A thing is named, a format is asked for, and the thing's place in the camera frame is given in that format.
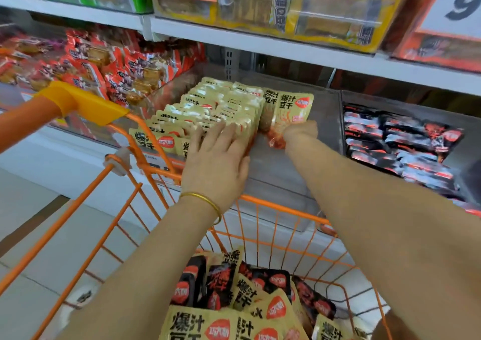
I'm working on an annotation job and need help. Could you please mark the person's left hand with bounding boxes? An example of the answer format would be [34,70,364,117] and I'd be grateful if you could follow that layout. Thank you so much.
[180,121,253,215]

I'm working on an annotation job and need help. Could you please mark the person's right hand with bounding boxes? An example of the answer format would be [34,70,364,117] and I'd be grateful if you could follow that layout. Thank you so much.
[282,119,320,150]

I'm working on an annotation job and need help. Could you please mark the yellow orange snack packet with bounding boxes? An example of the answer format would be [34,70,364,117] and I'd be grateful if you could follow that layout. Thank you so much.
[269,91,315,150]

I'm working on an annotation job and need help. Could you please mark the black flame print snack packet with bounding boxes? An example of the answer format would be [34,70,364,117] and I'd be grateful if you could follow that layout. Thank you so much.
[421,121,464,164]

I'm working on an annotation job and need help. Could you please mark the pile of black orange snacks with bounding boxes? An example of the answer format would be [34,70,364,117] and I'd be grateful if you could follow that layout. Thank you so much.
[158,249,369,340]

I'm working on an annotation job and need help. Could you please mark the orange shopping cart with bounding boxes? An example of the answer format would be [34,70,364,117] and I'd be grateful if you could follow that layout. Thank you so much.
[0,80,392,340]

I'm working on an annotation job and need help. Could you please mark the person's right forearm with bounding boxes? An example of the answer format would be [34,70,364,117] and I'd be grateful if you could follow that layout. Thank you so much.
[286,133,481,340]

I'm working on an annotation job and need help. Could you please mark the person's left forearm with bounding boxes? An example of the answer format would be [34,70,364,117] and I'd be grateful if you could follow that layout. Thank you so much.
[56,199,219,340]

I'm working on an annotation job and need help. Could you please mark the person's left white sandal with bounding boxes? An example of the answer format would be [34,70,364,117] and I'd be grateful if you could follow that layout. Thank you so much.
[64,283,100,311]

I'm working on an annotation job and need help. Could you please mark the stack of yellow trimmed packets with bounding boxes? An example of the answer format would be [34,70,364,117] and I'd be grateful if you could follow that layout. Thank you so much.
[152,0,418,53]

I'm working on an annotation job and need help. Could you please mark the stack of orange trimmed packets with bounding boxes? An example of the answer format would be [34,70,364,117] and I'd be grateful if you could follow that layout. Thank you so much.
[383,0,481,74]

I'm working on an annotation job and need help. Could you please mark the pile of red tan packets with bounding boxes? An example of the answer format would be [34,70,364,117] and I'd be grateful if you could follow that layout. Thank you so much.
[0,28,205,107]

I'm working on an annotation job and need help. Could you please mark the gold bracelet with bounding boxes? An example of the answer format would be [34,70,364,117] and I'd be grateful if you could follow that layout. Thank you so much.
[179,192,224,226]

